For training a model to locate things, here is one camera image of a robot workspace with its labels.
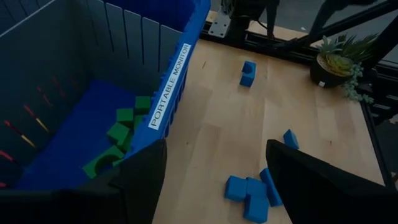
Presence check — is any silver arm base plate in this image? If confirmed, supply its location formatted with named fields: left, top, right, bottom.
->
left=208, top=7, right=231, bottom=39

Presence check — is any green cube block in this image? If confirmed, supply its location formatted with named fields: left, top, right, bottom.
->
left=107, top=122, right=133, bottom=152

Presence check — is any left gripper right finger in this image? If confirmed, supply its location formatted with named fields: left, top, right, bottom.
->
left=266, top=139, right=398, bottom=224

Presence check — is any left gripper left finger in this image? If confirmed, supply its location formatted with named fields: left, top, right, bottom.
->
left=0, top=139, right=168, bottom=224

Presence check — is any large blue plastic bin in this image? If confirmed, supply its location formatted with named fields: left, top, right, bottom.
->
left=0, top=0, right=212, bottom=191

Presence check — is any black aluminium rig frame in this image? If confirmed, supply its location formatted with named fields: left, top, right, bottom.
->
left=198, top=0, right=398, bottom=190

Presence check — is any blue cube block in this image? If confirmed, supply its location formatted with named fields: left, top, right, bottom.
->
left=282, top=129, right=300, bottom=150

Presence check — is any grey divider with short slots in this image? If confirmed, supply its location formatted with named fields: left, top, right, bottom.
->
left=0, top=0, right=94, bottom=187

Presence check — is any grey divider with long slots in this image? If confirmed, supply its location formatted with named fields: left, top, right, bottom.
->
left=83, top=0, right=183, bottom=94

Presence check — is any potted succulent plant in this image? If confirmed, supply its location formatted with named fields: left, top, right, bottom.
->
left=310, top=33, right=379, bottom=103

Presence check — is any green arch block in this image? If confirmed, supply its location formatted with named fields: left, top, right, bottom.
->
left=82, top=145, right=125, bottom=180

